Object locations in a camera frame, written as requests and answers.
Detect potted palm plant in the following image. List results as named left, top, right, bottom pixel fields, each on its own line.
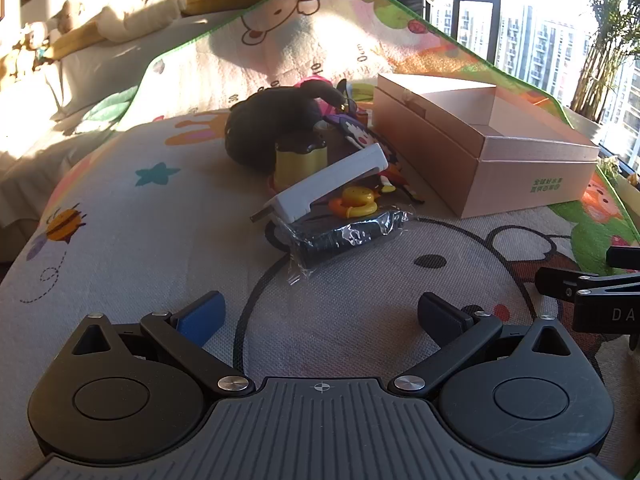
left=570, top=0, right=640, bottom=123

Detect yellow bolster pillow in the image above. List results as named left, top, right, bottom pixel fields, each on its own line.
left=50, top=25, right=108, bottom=58

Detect black item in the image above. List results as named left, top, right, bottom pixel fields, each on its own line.
left=280, top=208, right=413, bottom=283

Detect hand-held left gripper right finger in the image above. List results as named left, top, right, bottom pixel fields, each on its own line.
left=389, top=291, right=576, bottom=395

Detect cartoon figure toy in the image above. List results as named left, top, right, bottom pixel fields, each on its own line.
left=320, top=110, right=426, bottom=206

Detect white pillow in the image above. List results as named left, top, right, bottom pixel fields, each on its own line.
left=95, top=0, right=191, bottom=43

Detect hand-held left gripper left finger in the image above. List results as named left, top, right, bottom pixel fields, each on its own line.
left=71, top=290, right=257, bottom=395

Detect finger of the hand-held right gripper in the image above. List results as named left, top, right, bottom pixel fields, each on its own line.
left=535, top=266, right=640, bottom=333
left=606, top=245, right=640, bottom=270

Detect yellow duck toy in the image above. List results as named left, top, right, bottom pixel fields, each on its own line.
left=327, top=186, right=381, bottom=218

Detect plush bear dolls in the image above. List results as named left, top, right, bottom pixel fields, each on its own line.
left=0, top=22, right=56, bottom=81

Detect dark brown plush toy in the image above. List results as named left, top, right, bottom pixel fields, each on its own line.
left=223, top=76, right=353, bottom=166

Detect pink cardboard box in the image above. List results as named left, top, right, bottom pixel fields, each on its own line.
left=372, top=72, right=601, bottom=219

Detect printed cartoon play mat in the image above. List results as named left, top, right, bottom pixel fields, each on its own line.
left=0, top=0, right=640, bottom=476

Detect pale plush sheep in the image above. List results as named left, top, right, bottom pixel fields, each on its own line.
left=55, top=0, right=86, bottom=33

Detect white power adapter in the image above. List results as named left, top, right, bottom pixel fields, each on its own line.
left=250, top=142, right=390, bottom=223

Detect yellow pudding toy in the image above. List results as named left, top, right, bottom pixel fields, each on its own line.
left=270, top=141, right=329, bottom=196

